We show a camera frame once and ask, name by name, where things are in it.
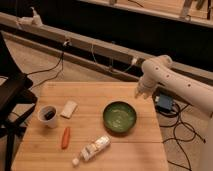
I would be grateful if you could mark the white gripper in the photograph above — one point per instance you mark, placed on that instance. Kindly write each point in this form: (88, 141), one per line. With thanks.
(145, 87)

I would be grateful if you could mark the green ceramic bowl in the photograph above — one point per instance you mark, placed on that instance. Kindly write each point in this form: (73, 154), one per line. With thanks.
(119, 117)

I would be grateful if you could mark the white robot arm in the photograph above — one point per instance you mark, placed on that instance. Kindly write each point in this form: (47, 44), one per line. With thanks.
(158, 70)

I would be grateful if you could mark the blue power box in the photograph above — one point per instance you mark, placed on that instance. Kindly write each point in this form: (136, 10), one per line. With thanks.
(164, 103)

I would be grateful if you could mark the white sponge block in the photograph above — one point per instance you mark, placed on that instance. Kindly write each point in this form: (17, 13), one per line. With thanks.
(68, 109)

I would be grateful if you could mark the orange carrot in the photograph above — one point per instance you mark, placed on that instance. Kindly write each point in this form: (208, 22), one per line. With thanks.
(65, 138)

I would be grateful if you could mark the white paper cup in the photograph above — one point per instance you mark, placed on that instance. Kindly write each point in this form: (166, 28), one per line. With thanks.
(48, 116)

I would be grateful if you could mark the black chair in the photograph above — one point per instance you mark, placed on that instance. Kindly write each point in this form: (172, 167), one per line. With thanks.
(15, 90)

